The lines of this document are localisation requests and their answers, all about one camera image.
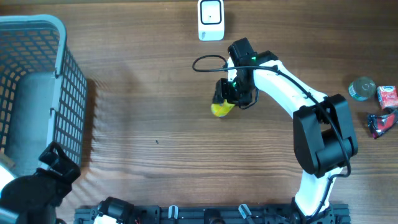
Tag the yellow lidded jar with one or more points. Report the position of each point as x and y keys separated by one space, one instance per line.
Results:
x=221 y=109

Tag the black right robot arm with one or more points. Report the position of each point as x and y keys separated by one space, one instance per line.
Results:
x=324 y=136

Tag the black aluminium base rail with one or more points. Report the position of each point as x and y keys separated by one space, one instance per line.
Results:
x=114 y=210

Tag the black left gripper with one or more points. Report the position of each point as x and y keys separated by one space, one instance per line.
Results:
x=60 y=162

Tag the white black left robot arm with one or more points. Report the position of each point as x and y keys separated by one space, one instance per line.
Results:
x=34 y=198

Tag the green tin can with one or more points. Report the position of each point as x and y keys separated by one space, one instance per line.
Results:
x=362 y=89

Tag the white barcode scanner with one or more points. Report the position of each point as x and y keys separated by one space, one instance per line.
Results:
x=210 y=20

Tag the grey plastic basket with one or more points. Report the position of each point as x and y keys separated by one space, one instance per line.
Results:
x=43 y=94

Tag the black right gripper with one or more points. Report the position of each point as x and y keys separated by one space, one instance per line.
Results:
x=222 y=91

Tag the red white small carton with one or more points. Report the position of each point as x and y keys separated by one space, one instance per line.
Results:
x=387 y=96

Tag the dark snack packet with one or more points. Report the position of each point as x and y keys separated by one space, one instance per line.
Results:
x=379 y=125

